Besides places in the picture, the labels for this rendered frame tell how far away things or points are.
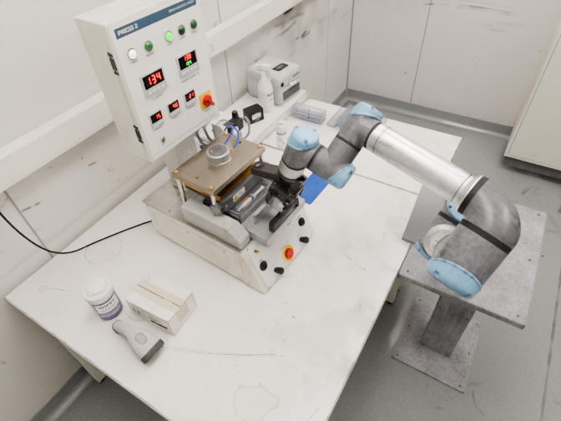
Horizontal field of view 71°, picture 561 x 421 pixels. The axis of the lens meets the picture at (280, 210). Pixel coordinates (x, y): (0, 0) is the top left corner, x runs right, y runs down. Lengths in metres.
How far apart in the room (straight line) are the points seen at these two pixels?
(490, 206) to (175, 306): 0.92
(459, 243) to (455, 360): 1.33
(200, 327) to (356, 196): 0.83
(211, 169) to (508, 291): 1.06
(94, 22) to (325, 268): 1.01
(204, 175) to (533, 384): 1.77
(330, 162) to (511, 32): 2.50
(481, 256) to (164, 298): 0.91
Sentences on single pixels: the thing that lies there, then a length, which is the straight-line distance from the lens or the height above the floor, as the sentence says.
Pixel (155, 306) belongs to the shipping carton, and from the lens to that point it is 1.32.
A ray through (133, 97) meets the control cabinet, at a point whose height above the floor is 1.37.
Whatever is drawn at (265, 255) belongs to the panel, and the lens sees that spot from 1.34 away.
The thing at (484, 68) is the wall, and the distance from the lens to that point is 3.47.
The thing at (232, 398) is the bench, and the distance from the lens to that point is 1.24.
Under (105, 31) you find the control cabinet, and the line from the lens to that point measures 1.13.
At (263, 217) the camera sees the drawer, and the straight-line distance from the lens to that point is 1.30.
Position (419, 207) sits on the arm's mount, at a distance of 1.55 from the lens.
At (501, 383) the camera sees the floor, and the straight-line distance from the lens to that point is 2.24.
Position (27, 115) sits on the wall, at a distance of 1.54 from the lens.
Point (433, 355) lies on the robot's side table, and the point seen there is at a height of 0.01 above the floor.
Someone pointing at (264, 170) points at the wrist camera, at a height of 1.16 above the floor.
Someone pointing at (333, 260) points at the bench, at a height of 0.75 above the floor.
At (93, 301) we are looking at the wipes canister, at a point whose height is 0.88.
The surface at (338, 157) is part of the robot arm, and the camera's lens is 1.01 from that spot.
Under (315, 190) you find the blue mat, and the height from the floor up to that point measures 0.75.
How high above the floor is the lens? 1.90
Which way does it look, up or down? 45 degrees down
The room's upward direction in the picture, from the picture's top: 4 degrees counter-clockwise
